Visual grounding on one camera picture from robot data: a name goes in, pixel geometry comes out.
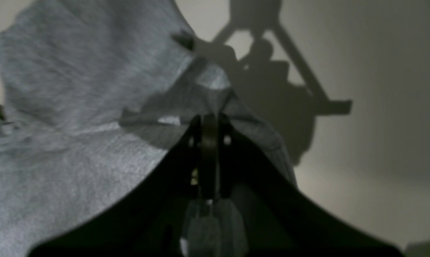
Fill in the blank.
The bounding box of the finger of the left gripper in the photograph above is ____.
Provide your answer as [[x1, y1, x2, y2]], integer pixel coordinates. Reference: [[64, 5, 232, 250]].
[[29, 116, 201, 257]]

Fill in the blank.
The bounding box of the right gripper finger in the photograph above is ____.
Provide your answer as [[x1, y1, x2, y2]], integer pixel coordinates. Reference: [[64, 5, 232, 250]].
[[215, 114, 402, 257]]

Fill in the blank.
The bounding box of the grey T-shirt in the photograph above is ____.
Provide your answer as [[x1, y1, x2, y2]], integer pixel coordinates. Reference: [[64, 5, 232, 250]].
[[0, 0, 297, 257]]

